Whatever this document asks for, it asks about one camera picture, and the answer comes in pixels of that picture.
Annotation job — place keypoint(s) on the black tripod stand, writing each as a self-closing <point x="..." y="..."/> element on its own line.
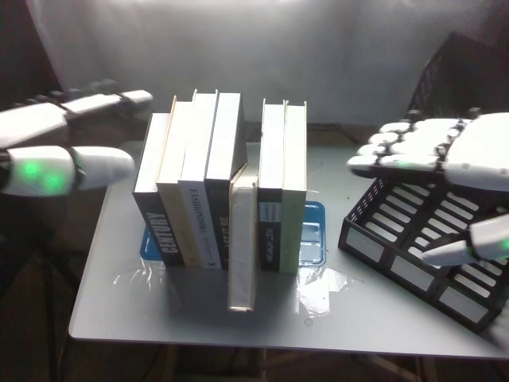
<point x="53" y="318"/>

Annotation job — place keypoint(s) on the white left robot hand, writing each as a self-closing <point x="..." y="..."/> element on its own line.
<point x="43" y="171"/>

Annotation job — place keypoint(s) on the black CENTURY book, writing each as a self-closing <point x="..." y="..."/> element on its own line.
<point x="167" y="231"/>

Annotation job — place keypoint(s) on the white backdrop curtain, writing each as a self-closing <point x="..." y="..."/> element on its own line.
<point x="278" y="47"/>

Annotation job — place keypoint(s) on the white FASHIONPEDIA book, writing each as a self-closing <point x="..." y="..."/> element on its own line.
<point x="200" y="223"/>

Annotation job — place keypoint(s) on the light green book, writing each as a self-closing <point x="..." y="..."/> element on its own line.
<point x="294" y="231"/>

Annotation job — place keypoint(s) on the white beige book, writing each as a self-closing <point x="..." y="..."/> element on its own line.
<point x="242" y="246"/>

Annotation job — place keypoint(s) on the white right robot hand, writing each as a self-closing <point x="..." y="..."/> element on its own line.
<point x="469" y="147"/>

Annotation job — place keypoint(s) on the black LET IT BE book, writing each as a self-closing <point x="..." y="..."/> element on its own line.
<point x="218" y="223"/>

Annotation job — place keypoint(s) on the black book with grey label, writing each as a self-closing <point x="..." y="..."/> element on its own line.
<point x="270" y="238"/>

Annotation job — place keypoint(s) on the blue plastic tray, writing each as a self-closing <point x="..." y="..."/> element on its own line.
<point x="314" y="223"/>

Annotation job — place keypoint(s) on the cream yellow book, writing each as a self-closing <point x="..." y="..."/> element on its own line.
<point x="179" y="223"/>

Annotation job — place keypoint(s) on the black slotted file rack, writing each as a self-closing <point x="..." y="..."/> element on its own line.
<point x="457" y="51"/>

